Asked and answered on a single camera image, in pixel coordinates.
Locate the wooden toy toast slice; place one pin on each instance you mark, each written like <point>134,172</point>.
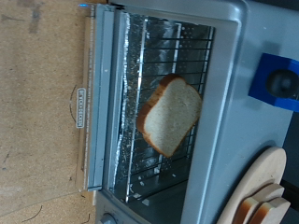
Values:
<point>274,211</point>

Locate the bread slice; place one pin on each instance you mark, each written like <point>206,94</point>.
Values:
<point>173,118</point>
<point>249,205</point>

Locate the slotted spatula with blue block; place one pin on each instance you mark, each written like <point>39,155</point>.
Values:
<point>264,90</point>

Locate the aluminium foil oven liner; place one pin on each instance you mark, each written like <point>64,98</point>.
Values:
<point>132,77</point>

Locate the silver toaster oven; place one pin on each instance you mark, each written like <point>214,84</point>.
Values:
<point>236,130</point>

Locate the round wooden plate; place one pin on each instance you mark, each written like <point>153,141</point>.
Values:
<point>264,171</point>

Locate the silver oven knob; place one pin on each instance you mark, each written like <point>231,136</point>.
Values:
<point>107,219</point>

